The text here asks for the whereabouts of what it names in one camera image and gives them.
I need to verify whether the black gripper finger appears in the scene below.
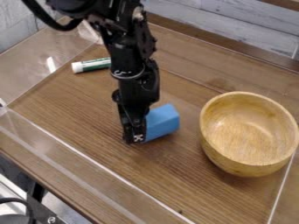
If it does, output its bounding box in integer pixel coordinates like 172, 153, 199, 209
118, 104, 147, 144

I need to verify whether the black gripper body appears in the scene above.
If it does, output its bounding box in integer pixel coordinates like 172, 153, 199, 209
111, 58, 162, 123

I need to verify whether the blue foam block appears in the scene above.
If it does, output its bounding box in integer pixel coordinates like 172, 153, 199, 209
144, 104, 180, 142

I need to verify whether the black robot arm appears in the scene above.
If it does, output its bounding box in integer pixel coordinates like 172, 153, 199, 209
22, 0, 160, 144

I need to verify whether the brown wooden bowl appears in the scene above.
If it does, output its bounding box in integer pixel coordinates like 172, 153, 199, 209
199, 91, 299, 178

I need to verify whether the green white marker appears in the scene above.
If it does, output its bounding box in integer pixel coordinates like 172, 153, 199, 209
71, 58, 111, 74

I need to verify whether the clear acrylic triangular bracket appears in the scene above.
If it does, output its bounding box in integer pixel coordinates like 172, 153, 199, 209
78, 21, 104, 45

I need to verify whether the clear acrylic tray wall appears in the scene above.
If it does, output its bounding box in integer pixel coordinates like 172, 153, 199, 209
0, 103, 195, 224

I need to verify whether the black cable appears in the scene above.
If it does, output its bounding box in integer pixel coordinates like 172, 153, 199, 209
0, 198, 42, 224

